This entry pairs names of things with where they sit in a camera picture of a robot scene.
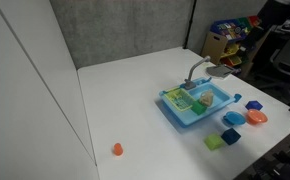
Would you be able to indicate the dark green block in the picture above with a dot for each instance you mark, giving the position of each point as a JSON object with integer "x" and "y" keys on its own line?
{"x": 198, "y": 108}

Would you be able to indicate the green object in tray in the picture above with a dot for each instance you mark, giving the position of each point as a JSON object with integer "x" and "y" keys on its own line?
{"x": 178, "y": 99}

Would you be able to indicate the light blue toy sink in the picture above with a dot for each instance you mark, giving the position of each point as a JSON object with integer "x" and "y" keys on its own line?
{"x": 185, "y": 116}

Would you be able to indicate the grey toy faucet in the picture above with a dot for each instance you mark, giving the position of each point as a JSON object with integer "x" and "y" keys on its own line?
{"x": 192, "y": 71}

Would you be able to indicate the small orange cup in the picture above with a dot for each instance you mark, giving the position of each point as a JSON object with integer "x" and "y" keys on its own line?
{"x": 118, "y": 149}

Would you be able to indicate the grey metal mounting plate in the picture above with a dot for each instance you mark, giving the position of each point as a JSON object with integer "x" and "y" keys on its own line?
{"x": 220, "y": 71}

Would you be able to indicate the black stand pole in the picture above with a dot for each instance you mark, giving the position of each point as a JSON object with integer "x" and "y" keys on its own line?
{"x": 189, "y": 23}

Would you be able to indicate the lime green cube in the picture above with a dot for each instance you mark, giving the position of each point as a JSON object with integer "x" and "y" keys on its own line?
{"x": 213, "y": 142}

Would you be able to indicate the small blue cup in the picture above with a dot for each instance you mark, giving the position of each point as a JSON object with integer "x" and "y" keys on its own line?
{"x": 237, "y": 98}

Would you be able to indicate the navy blue cube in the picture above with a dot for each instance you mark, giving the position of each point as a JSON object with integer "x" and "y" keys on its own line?
{"x": 231, "y": 136}

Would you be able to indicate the wooden toy storage shelf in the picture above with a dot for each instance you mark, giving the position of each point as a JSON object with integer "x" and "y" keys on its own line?
{"x": 233, "y": 36}

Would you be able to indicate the royal blue cube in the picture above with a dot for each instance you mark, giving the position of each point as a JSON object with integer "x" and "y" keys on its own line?
{"x": 254, "y": 105}

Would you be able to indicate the orange plastic bowl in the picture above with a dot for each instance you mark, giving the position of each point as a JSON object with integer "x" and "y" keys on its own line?
{"x": 256, "y": 116}

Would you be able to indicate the black clamp hardware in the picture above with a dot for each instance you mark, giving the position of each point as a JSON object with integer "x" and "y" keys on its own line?
{"x": 281, "y": 160}

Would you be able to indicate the dark bulky object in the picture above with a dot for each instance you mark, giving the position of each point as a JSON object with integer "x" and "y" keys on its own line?
{"x": 278, "y": 13}

